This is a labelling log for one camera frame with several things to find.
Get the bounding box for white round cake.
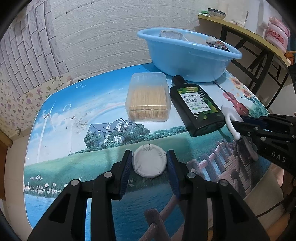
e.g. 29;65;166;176
132;144;167;178

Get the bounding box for light blue plastic basin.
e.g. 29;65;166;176
137;27;242;83

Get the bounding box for clear toothpick box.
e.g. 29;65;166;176
125;72;171;122

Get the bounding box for clear glass bowl in basin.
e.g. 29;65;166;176
159;30;183;40

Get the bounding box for ceramic bowl on shelf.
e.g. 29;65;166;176
208;8;226;20

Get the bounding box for pink lunch box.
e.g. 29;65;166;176
264;17;290;54

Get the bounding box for white plastic hook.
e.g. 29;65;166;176
220;104;260;162

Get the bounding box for wooden side table black legs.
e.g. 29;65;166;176
198;14;291;108

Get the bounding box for black lotion bottle green label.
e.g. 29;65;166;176
170;75;226;137

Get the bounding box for dark snack packet in basin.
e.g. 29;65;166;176
206;36;230;52

